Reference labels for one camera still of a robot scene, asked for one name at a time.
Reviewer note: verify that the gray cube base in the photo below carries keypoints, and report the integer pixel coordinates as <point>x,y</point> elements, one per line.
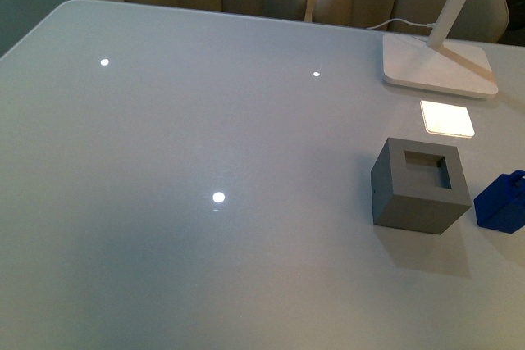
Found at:
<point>418,186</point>

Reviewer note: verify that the white desk lamp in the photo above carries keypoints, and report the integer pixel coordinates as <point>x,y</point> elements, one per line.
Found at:
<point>437,64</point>

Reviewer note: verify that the blue block part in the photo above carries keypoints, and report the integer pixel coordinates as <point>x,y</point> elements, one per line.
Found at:
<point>500,206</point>

